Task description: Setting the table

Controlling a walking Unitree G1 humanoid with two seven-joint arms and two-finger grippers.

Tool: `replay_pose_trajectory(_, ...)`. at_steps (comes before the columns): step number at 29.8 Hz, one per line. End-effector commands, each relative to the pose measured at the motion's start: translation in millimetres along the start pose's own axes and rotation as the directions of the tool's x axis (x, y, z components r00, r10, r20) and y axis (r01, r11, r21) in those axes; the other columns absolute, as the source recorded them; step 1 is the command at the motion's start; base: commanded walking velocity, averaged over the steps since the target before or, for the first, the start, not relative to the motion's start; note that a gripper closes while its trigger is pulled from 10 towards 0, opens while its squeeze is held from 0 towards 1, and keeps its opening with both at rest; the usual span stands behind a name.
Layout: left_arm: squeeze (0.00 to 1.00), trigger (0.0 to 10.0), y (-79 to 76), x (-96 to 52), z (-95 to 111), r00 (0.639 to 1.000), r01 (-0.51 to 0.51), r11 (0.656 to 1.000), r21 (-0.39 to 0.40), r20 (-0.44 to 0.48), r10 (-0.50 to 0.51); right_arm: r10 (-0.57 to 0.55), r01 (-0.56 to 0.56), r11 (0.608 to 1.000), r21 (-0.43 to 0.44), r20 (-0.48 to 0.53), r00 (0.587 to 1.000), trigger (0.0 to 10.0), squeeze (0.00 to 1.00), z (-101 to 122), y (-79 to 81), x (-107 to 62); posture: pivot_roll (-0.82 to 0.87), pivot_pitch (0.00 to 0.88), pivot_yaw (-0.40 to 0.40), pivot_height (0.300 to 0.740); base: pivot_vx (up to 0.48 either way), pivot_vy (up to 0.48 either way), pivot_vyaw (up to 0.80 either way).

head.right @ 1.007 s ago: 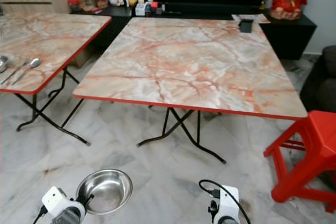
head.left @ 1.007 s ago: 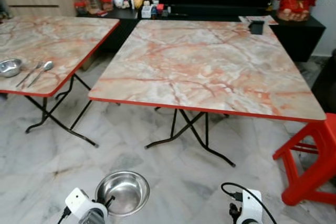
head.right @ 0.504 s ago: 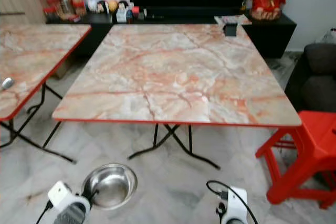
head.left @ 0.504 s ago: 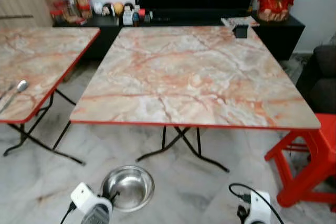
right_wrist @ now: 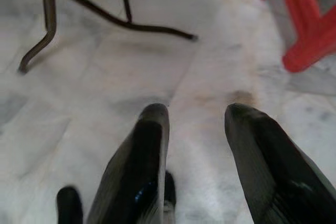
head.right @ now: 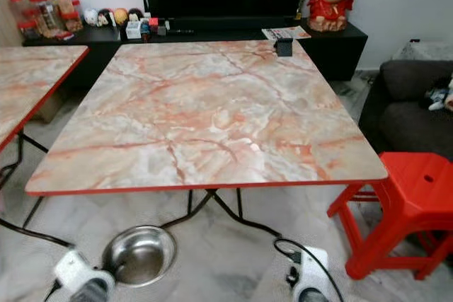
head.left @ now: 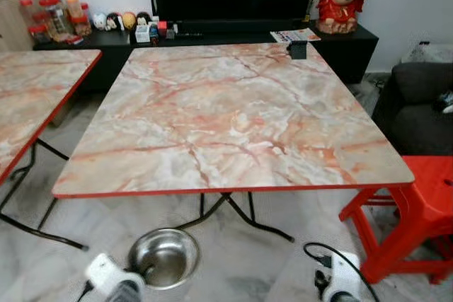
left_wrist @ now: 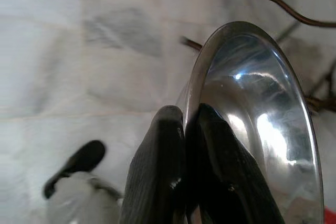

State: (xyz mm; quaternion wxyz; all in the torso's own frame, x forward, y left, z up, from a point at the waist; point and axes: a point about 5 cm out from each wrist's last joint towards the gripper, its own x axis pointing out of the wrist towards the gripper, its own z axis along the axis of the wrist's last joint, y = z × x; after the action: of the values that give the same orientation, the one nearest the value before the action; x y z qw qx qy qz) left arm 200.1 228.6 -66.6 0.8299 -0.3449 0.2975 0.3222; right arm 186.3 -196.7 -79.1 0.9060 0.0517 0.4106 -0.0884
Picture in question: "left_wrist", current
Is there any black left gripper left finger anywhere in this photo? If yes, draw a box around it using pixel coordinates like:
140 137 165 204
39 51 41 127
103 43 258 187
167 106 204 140
117 105 186 224

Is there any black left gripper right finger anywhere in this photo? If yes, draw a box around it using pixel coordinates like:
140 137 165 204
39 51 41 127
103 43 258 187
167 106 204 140
184 103 286 224

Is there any round steel plate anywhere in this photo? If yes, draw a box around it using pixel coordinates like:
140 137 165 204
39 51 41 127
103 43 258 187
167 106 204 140
181 20 325 224

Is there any red object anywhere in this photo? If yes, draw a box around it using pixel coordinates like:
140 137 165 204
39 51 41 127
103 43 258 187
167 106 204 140
323 206 336 224

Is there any brown cable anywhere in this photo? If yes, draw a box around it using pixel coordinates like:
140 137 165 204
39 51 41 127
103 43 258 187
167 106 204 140
180 36 204 52
249 0 336 28

